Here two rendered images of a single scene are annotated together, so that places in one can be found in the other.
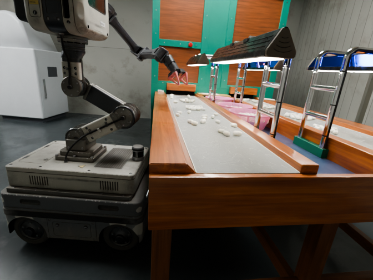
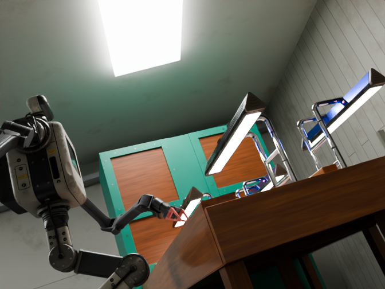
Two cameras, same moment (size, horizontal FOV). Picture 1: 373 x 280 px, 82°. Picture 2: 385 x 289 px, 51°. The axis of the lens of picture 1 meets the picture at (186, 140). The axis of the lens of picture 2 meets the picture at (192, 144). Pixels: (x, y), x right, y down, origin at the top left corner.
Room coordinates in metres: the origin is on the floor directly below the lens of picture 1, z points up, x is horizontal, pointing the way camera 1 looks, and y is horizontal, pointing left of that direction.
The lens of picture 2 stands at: (-0.62, 0.27, 0.50)
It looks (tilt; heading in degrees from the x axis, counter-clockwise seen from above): 21 degrees up; 349
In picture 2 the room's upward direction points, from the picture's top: 21 degrees counter-clockwise
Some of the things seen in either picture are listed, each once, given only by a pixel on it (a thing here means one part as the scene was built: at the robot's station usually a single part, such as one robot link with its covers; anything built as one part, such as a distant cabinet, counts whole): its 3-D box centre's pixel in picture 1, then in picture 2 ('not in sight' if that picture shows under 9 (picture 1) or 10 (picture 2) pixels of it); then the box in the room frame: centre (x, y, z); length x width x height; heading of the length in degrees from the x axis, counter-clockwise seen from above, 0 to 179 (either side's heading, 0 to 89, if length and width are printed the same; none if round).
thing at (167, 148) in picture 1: (162, 119); (176, 274); (1.39, 0.17, 0.67); 1.81 x 0.12 x 0.19; 9
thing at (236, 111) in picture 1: (248, 119); not in sight; (1.36, -0.39, 0.72); 0.27 x 0.27 x 0.10
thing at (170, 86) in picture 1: (181, 86); not in sight; (2.29, 0.10, 0.83); 0.30 x 0.06 x 0.07; 99
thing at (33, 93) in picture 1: (29, 69); not in sight; (3.77, 2.75, 0.83); 0.84 x 0.75 x 1.65; 90
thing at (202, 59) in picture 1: (196, 60); (184, 208); (1.86, -0.03, 1.08); 0.62 x 0.08 x 0.07; 9
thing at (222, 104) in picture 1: (234, 110); not in sight; (1.64, -0.35, 0.72); 0.27 x 0.27 x 0.10
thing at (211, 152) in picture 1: (194, 112); not in sight; (1.42, -0.04, 0.73); 1.81 x 0.30 x 0.02; 9
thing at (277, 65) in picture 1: (260, 65); (261, 186); (1.95, -0.59, 1.08); 0.62 x 0.08 x 0.07; 9
